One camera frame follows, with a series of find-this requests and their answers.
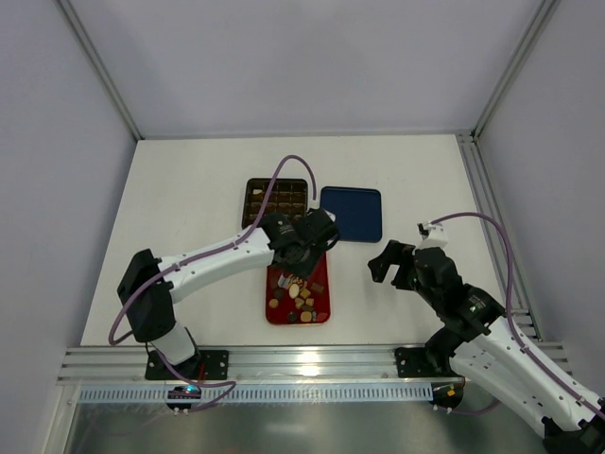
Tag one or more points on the aluminium rail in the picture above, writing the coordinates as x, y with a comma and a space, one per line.
126, 365
487, 204

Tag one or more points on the left frame post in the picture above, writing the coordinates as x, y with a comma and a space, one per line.
80, 33

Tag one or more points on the aluminium front rail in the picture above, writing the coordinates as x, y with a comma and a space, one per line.
126, 365

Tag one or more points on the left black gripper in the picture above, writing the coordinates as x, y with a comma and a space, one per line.
319, 226

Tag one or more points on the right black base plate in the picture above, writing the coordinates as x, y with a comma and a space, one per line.
421, 362

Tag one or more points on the slotted grey cable duct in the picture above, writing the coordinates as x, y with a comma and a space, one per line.
273, 393

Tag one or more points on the brown rectangular chocolate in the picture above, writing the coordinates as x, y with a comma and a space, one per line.
317, 288

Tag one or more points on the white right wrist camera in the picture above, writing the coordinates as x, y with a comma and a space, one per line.
432, 235

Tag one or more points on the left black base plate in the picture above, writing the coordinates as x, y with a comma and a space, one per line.
204, 365

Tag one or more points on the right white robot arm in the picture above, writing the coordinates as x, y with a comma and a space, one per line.
480, 342

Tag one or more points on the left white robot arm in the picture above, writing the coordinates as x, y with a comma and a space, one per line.
151, 285

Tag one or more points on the right frame post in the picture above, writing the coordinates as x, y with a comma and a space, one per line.
530, 37

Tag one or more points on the red lacquer tray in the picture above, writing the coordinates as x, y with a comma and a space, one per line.
317, 303

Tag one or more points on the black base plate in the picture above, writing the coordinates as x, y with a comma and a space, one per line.
421, 362
204, 365

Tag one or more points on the aluminium right rail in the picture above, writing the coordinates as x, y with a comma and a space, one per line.
487, 204

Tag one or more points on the white oval chocolate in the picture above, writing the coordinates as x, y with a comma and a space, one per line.
294, 291

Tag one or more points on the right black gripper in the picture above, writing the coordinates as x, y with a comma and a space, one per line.
404, 264

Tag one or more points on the dark blue box lid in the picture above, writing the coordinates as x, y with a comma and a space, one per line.
358, 212

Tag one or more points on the frame post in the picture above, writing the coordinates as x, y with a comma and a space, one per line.
80, 33
530, 37

